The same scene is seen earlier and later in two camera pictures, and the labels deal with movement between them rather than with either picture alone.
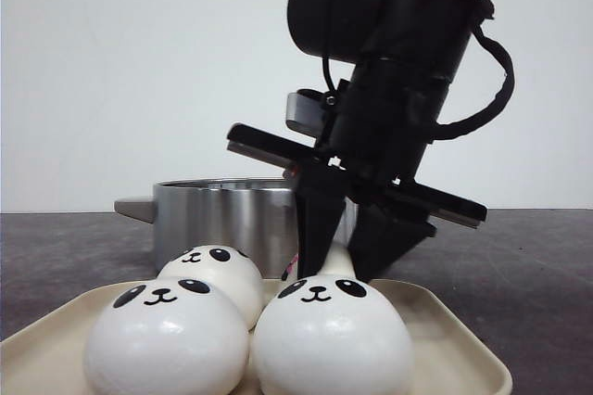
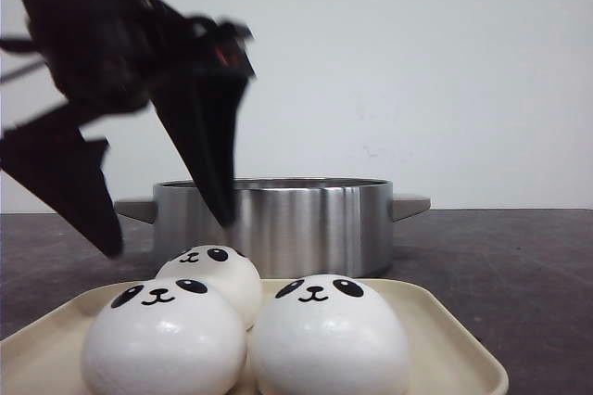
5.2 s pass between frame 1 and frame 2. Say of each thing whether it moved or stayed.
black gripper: moved
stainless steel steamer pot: stayed
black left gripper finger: moved
